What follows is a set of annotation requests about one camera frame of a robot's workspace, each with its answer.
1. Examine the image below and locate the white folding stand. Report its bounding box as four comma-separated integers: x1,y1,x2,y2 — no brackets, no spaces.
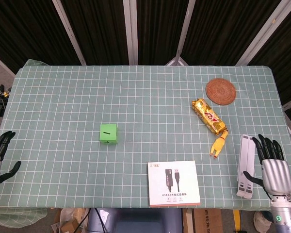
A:
236,134,258,199

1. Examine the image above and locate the brown cardboard box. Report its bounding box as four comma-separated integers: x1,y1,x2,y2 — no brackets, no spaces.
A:
192,208,224,233

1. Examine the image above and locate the beige shoe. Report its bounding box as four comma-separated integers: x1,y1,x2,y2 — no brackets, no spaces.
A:
253,210,274,233

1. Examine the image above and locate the white USB cable box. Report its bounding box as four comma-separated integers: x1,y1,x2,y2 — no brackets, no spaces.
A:
147,160,201,208

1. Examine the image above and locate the green cube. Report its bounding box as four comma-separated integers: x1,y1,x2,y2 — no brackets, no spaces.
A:
98,124,119,145

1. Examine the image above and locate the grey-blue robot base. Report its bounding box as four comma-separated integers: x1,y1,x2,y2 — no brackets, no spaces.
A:
88,207,184,233

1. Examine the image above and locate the crumpled plastic bag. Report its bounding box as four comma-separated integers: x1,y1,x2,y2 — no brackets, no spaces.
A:
50,207,91,233

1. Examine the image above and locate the white partition frame post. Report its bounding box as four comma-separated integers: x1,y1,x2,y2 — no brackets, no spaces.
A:
51,0,87,65
235,0,291,66
164,0,197,66
123,0,139,65

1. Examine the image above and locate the round brown woven coaster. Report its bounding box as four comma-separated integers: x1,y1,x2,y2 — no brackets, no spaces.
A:
206,78,237,105

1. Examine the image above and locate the black and silver right hand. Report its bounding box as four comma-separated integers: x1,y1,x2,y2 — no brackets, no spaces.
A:
243,134,291,198

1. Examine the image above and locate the yellow rubber chicken toy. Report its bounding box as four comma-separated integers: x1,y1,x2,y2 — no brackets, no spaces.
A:
210,130,229,159

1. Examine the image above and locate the green grid cutting mat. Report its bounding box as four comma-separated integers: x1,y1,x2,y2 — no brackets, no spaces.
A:
0,59,291,229

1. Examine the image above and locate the gold foil snack package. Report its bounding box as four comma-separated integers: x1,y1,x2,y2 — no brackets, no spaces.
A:
191,98,226,134

